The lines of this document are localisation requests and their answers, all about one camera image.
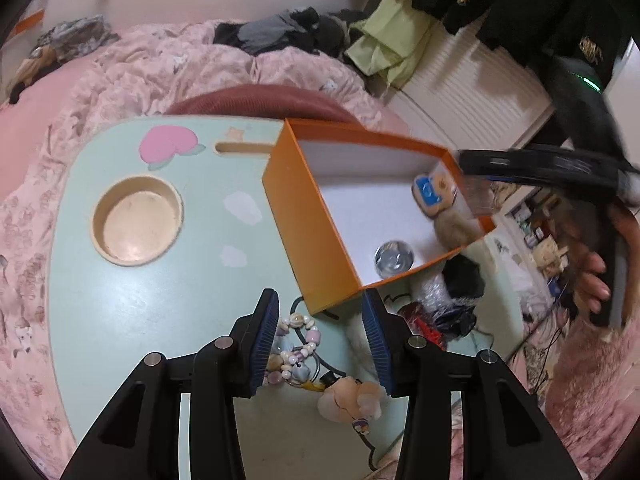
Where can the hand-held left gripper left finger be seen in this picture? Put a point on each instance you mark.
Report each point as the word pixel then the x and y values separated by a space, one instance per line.
pixel 265 340

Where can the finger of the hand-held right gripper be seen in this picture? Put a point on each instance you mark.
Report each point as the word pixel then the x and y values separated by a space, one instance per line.
pixel 525 165

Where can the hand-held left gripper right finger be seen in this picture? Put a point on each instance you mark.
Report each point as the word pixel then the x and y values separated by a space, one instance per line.
pixel 375 345

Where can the white fluffy pompom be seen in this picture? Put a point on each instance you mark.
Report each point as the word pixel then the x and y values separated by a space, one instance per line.
pixel 357 350

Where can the brown fluffy pompom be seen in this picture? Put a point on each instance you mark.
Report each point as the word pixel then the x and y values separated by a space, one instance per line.
pixel 455 230

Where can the orange cardboard box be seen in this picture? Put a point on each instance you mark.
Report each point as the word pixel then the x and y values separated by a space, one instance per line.
pixel 300 220

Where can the person's right hand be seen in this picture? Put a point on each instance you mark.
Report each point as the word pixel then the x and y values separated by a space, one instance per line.
pixel 592 280

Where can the red and black pouch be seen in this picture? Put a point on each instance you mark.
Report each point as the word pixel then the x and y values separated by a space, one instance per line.
pixel 425 322

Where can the row of small jars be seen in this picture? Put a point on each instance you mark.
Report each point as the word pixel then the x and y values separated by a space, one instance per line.
pixel 540 240

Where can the silver crinkled wrapper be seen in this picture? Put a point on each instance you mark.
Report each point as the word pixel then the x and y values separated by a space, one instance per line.
pixel 432 292

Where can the round silver tin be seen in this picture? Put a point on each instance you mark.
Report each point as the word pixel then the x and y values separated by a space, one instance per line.
pixel 395 260

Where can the white slatted door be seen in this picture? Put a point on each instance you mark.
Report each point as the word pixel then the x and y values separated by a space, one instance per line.
pixel 475 90

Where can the toast-shaped plush charm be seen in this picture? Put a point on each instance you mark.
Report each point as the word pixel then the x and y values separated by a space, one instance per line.
pixel 430 195

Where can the black fluffy item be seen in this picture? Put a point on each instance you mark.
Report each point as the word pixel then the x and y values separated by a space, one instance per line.
pixel 462 277

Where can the light green cloth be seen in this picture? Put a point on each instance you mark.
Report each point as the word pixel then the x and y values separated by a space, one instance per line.
pixel 385 45

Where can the pink fluffy cloth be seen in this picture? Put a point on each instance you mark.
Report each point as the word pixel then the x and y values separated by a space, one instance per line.
pixel 600 400

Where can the maroon cushion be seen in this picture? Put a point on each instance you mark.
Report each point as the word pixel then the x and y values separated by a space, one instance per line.
pixel 260 102

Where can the pile of dark clothes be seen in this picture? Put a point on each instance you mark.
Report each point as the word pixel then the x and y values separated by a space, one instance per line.
pixel 270 35

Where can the pink floral blanket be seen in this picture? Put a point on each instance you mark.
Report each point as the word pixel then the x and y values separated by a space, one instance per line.
pixel 150 75

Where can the grey patterned cloth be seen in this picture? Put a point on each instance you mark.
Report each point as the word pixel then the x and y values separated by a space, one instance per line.
pixel 75 35

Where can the brown plush toy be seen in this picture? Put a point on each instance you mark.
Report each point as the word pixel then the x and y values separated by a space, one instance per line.
pixel 30 67

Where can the orange storage box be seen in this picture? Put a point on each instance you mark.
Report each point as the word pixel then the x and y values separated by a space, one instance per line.
pixel 27 22

